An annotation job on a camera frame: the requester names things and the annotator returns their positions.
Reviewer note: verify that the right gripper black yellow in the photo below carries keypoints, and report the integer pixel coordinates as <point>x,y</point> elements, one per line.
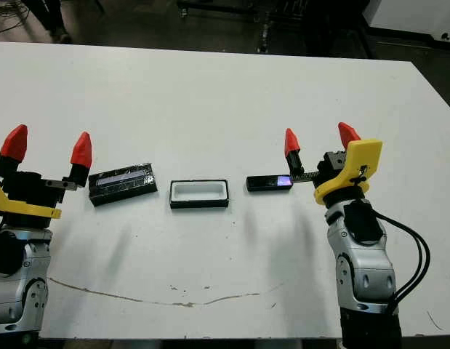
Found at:
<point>355,163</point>

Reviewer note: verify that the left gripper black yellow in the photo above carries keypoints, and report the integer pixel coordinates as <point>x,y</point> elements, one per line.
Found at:
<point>28,192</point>

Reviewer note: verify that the black box lid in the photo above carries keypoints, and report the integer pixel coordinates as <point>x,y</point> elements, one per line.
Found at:
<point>123,191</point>

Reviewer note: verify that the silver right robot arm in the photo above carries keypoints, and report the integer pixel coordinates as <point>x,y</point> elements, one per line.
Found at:
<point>366,269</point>

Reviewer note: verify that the black box with white insert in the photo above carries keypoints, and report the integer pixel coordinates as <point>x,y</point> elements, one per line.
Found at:
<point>199,204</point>

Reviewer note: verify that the white cabinet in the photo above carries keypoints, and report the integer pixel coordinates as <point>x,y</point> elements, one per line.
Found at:
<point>410,14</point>

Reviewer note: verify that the black wheeled equipment frame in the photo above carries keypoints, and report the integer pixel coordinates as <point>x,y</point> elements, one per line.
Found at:
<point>264,36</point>

